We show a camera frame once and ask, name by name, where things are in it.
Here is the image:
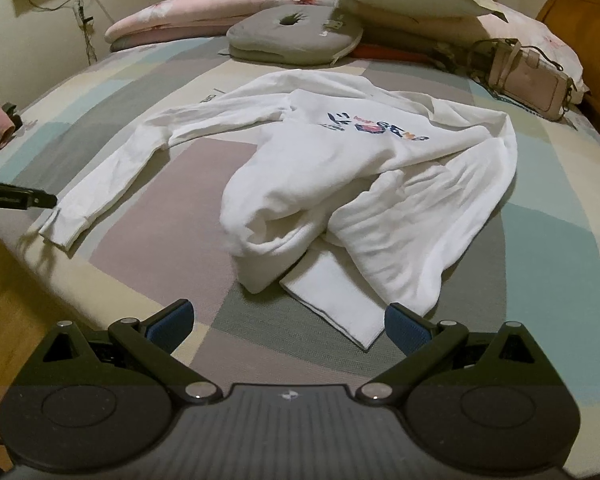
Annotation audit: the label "beige pillow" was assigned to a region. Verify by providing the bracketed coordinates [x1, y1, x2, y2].
[337, 0, 486, 51]

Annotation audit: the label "orange red cloth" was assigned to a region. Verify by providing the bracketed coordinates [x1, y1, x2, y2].
[352, 42, 438, 63]

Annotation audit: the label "dark patterned cloth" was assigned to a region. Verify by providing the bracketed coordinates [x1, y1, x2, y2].
[430, 40, 491, 73]

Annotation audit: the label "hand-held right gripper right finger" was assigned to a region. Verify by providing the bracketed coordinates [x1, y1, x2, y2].
[355, 301, 540, 406]

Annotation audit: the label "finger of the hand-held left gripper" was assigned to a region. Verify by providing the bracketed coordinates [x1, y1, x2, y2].
[0, 179, 59, 211]

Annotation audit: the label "white printed sweatshirt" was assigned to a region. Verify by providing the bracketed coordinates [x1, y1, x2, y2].
[38, 70, 518, 352]

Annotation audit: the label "grey donut pillow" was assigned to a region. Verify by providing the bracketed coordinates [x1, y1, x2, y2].
[226, 8, 365, 67]

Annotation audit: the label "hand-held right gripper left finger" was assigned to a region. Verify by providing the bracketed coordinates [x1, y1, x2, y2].
[39, 298, 224, 406]

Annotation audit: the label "wooden bed headboard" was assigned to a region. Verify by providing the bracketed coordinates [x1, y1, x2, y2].
[535, 0, 600, 146]

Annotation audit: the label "pink floral quilt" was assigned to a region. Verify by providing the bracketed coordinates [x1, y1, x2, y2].
[104, 0, 591, 106]

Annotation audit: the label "black television cables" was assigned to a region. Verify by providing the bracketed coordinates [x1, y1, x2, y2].
[25, 0, 98, 66]

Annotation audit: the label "pink handbag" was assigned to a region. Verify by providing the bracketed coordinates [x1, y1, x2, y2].
[467, 37, 578, 122]

